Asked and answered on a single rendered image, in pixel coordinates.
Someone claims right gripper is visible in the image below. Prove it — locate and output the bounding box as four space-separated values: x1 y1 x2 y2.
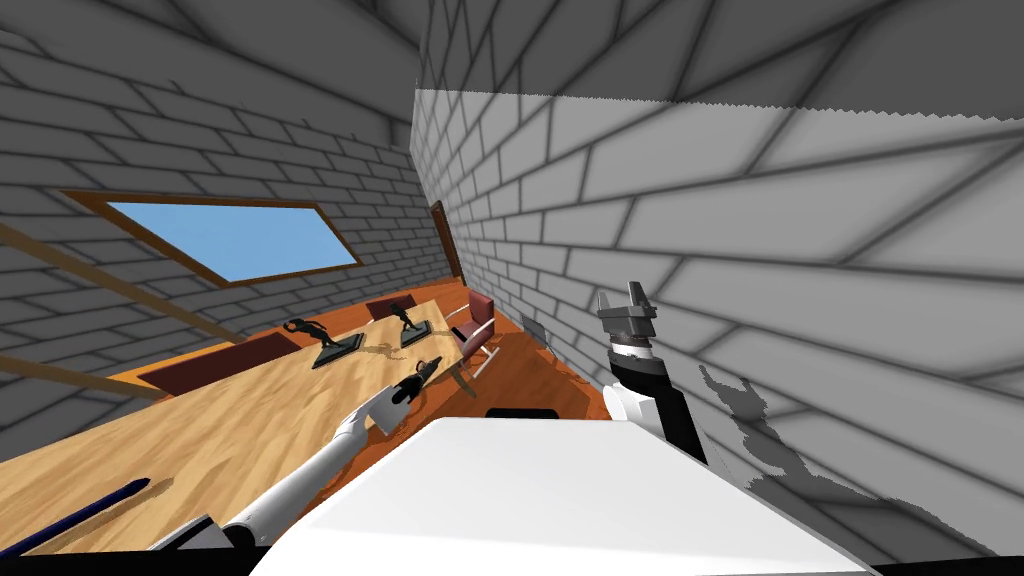
596 280 660 348

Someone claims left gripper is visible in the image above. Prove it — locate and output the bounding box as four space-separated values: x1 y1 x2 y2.
406 357 444 394

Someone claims black figurine on base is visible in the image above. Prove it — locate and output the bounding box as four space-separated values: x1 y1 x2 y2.
283 317 366 370
388 302 434 349

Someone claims dark red chair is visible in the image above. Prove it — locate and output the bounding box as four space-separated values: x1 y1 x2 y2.
365 293 419 323
138 331 303 398

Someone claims brown door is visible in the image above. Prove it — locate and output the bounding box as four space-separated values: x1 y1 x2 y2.
430 199 467 286

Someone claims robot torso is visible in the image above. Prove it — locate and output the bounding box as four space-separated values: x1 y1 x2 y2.
247 407 875 576

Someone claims long wooden table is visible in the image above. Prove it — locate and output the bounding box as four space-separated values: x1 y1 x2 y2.
0 297 467 558

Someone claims dark blue stick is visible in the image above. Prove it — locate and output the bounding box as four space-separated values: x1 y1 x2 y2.
0 477 153 559

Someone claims red chair with metal frame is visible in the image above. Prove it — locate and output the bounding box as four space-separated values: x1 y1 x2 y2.
444 290 503 381

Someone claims window with brown frame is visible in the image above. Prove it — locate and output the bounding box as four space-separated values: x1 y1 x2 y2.
62 189 364 289

